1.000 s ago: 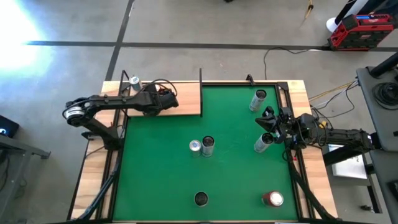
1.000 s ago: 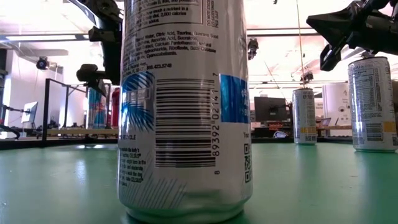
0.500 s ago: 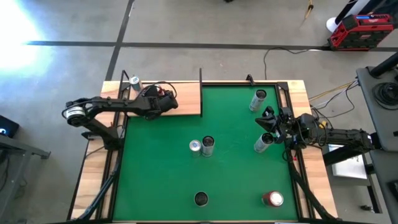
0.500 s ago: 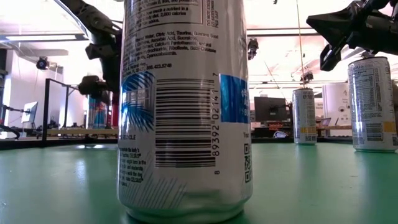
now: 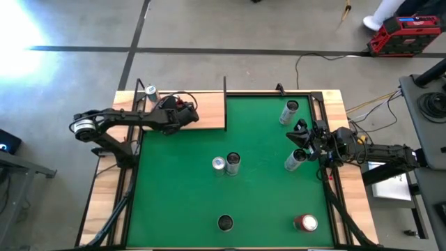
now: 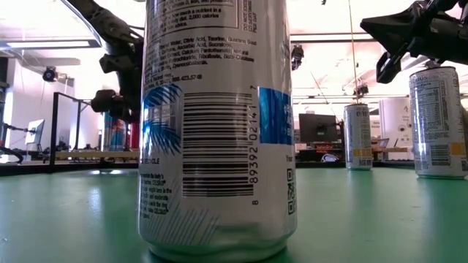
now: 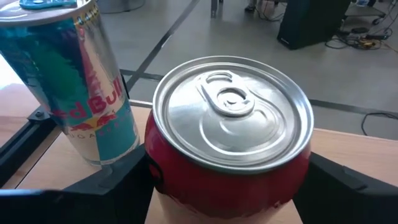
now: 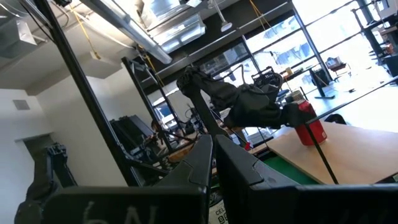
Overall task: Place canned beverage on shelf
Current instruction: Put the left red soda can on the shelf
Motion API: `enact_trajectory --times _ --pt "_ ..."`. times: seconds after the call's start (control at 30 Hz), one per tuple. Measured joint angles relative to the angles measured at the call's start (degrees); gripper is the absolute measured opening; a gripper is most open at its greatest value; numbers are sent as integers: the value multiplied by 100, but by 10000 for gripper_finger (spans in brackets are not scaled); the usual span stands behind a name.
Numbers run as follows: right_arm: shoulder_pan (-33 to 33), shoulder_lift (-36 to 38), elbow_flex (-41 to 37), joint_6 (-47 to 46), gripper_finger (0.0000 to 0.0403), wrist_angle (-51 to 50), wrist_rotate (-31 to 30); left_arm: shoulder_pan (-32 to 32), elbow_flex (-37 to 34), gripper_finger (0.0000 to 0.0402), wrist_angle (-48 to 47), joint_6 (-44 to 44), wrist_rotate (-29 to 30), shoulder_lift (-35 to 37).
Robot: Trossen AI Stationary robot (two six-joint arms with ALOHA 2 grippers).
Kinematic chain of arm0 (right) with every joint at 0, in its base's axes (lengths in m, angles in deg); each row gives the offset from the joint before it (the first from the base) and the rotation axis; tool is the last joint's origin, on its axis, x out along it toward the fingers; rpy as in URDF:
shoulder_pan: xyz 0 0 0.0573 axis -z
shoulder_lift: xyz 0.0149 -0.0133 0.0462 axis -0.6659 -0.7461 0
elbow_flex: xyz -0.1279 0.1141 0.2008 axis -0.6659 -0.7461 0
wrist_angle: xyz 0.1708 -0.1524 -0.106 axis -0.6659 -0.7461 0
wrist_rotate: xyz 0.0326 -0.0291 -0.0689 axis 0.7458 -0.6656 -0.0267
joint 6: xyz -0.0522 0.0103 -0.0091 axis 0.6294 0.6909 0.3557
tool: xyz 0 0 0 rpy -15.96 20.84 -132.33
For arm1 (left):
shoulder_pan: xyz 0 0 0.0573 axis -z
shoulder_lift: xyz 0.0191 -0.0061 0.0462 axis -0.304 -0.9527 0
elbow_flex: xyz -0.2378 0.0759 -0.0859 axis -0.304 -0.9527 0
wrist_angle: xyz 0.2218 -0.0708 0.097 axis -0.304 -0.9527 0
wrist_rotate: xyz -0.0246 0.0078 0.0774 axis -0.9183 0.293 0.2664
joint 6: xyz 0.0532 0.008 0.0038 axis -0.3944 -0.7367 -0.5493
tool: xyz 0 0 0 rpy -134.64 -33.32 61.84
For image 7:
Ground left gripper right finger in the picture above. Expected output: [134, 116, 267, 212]
[292, 151, 398, 224]

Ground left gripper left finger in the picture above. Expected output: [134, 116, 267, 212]
[0, 143, 155, 224]

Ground teal Red Bull can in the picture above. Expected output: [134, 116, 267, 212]
[0, 0, 141, 167]

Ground red Coca-Cola can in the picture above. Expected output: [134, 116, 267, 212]
[144, 55, 315, 224]

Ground wooden shelf board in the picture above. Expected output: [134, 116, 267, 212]
[2, 99, 398, 224]

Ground black floor cabinet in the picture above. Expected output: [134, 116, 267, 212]
[276, 0, 352, 50]

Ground grey wheeled trolley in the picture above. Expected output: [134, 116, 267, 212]
[344, 0, 388, 26]

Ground black floor cable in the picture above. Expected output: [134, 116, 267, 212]
[360, 111, 398, 137]

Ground black table border frame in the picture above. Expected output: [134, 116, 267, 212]
[0, 107, 62, 187]

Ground tangled floor cables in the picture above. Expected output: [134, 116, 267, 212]
[325, 26, 398, 52]

